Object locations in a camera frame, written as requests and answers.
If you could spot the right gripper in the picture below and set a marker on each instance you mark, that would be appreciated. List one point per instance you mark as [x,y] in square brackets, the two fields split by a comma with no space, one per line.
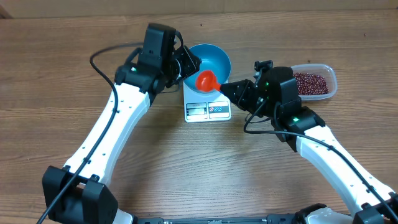
[246,86]

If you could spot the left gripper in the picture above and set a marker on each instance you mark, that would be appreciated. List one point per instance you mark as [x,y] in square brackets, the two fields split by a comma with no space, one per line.
[190,66]

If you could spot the red scoop with blue handle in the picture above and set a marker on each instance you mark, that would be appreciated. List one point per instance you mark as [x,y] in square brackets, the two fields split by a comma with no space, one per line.
[207,82]

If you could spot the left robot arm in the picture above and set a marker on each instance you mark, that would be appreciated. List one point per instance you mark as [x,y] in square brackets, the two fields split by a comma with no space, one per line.
[79,191]

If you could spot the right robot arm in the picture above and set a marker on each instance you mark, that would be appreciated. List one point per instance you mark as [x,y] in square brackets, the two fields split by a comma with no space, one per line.
[275,94]

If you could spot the blue metal bowl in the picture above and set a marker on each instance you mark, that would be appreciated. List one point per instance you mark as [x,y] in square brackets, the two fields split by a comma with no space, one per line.
[212,58]

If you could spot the white digital kitchen scale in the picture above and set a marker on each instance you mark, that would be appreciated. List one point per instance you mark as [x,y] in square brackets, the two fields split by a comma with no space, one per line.
[205,107]

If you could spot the red beans in container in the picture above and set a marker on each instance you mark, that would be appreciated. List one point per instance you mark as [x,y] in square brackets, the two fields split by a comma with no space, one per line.
[311,84]

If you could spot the clear plastic container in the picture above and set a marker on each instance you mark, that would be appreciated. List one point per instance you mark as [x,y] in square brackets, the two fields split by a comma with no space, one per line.
[320,69]

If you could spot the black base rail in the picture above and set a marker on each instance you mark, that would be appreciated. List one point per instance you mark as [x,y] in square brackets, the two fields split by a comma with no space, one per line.
[270,219]

